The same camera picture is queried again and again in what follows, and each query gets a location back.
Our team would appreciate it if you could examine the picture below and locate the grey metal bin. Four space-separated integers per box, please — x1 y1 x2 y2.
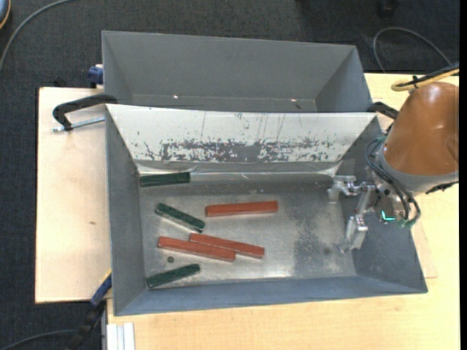
101 30 429 317

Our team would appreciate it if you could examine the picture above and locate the red-brown flat block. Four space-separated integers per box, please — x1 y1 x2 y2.
157 236 237 263
188 232 266 260
204 200 279 218

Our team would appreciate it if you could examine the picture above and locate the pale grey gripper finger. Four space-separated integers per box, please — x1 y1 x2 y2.
326 175 358 202
340 215 369 252

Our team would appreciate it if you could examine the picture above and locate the dark green flat block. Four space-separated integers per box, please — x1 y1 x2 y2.
154 202 207 234
139 171 193 189
145 262 201 289

